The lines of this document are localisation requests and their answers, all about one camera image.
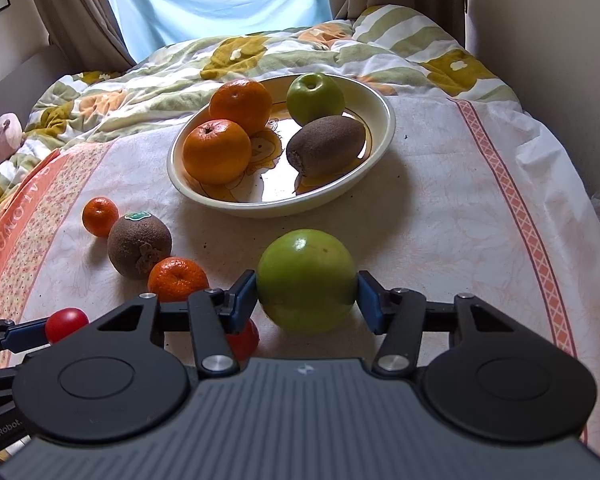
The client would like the orange in bowl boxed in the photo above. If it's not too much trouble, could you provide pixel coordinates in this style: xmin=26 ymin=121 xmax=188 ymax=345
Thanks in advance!
xmin=209 ymin=79 xmax=273 ymax=136
xmin=182 ymin=119 xmax=251 ymax=185

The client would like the kiwi with green sticker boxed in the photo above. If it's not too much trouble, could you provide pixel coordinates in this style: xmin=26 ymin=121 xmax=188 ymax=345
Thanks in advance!
xmin=107 ymin=211 xmax=172 ymax=280

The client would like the orange front in bowl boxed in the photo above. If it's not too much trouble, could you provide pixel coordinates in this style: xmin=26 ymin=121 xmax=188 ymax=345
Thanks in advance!
xmin=182 ymin=119 xmax=251 ymax=185

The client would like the white pink-bordered cloth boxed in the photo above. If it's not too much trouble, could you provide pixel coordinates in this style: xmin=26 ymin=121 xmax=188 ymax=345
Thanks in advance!
xmin=0 ymin=96 xmax=600 ymax=453

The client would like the orange back in bowl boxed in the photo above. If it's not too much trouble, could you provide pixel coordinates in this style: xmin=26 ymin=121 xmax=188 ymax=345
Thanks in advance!
xmin=209 ymin=79 xmax=273 ymax=136

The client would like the red tomato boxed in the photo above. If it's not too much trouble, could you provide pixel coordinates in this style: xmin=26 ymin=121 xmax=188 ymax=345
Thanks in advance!
xmin=225 ymin=318 xmax=260 ymax=362
xmin=44 ymin=308 xmax=90 ymax=344

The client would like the small mandarin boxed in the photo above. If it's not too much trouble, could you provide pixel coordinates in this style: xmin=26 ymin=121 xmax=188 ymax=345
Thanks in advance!
xmin=82 ymin=196 xmax=119 ymax=237

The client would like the large green apple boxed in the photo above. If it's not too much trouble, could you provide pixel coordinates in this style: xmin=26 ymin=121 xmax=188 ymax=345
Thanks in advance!
xmin=257 ymin=229 xmax=358 ymax=335

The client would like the small green apple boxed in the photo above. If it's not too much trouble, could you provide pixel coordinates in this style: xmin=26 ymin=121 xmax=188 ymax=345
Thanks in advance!
xmin=286 ymin=73 xmax=346 ymax=126

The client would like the grey bed headboard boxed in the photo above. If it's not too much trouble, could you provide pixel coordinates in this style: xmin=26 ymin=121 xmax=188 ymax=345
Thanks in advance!
xmin=0 ymin=46 xmax=72 ymax=126

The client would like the brown left curtain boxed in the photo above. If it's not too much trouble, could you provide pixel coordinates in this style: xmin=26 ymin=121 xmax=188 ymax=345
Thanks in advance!
xmin=33 ymin=0 xmax=135 ymax=73

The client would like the cream ceramic bowl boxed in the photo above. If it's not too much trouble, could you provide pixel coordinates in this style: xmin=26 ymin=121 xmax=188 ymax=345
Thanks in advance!
xmin=166 ymin=75 xmax=396 ymax=218

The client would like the floral striped duvet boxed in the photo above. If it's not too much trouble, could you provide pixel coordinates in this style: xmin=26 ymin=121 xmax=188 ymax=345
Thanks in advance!
xmin=0 ymin=4 xmax=521 ymax=214

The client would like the brown kiwi in bowl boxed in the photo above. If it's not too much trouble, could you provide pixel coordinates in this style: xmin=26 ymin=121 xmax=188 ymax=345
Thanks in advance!
xmin=286 ymin=116 xmax=366 ymax=177

